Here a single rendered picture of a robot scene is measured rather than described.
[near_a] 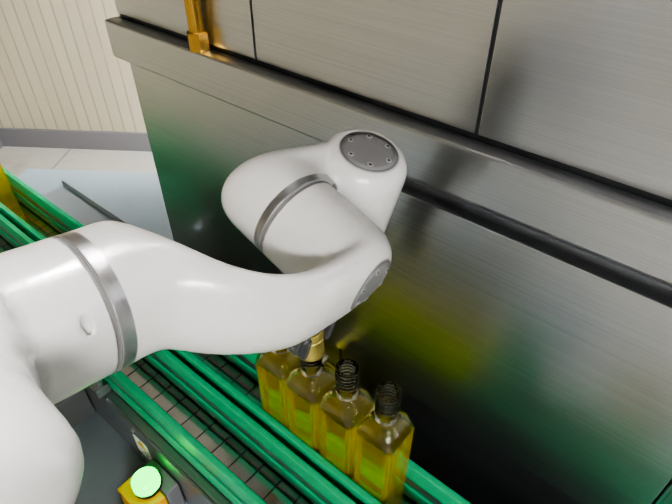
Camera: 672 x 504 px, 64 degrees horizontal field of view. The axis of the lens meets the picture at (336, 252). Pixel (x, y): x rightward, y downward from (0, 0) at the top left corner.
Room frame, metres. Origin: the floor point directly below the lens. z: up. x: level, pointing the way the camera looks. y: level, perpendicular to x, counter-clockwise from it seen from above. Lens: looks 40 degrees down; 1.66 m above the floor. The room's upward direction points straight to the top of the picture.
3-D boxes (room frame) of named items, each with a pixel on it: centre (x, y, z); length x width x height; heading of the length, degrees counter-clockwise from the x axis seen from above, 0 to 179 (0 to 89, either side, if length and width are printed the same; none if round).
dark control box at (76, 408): (0.60, 0.52, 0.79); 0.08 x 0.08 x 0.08; 50
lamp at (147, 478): (0.42, 0.30, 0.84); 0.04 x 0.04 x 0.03
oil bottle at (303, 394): (0.44, 0.03, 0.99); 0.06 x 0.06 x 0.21; 50
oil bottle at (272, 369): (0.48, 0.07, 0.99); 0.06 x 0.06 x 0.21; 50
